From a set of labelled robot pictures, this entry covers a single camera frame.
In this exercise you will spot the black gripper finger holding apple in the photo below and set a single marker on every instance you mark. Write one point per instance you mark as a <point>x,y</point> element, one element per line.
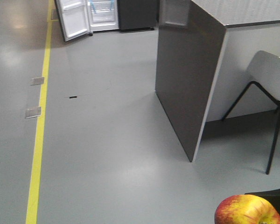
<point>272,196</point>

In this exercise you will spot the red yellow apple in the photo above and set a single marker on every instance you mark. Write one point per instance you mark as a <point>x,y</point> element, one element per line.
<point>246,209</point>

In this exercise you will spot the fridge door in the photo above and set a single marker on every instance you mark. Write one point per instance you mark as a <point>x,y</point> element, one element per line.
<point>73,18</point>

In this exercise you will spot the dark grey fridge body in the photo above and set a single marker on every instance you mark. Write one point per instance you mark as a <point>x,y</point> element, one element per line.
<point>123,15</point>

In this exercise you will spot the white chair black legs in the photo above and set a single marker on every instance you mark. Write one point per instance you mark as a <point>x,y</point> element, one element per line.
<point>264,69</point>

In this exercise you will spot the grey kitchen island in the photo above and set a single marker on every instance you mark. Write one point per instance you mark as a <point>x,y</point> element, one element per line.
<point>204,48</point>

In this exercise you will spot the yellow floor tape line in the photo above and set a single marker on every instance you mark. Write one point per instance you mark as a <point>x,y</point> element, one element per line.
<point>36,170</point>

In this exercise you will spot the metal floor socket plate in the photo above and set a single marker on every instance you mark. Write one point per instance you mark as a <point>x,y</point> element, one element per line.
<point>37,81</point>

